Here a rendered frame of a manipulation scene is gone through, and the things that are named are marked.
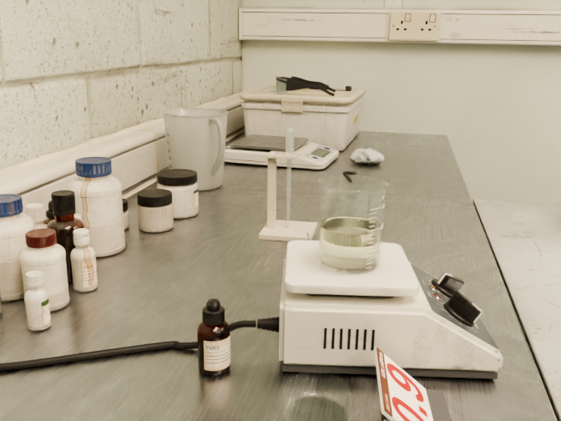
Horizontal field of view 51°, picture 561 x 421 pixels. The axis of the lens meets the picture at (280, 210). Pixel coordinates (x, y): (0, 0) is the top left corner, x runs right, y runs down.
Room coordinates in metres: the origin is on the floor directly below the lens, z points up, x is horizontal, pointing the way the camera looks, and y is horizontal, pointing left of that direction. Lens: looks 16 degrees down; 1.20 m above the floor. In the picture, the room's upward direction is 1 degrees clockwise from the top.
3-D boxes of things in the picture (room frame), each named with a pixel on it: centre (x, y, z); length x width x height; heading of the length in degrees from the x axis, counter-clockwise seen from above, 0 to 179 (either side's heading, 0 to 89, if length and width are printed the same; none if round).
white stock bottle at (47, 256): (0.61, 0.26, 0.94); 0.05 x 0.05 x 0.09
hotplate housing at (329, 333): (0.54, -0.09, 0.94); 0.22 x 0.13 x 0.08; 88
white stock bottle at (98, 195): (0.79, 0.26, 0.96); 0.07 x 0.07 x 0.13
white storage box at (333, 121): (1.76, -0.07, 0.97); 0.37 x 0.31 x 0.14; 166
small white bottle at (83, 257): (0.66, 0.23, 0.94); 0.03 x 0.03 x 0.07
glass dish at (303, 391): (0.42, -0.03, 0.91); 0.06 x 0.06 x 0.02
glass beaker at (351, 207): (0.53, -0.06, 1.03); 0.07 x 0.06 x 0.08; 138
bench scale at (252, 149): (1.45, 0.00, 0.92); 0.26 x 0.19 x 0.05; 73
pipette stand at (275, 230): (0.88, -0.01, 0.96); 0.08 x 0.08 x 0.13; 80
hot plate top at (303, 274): (0.54, -0.07, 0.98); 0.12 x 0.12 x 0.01; 88
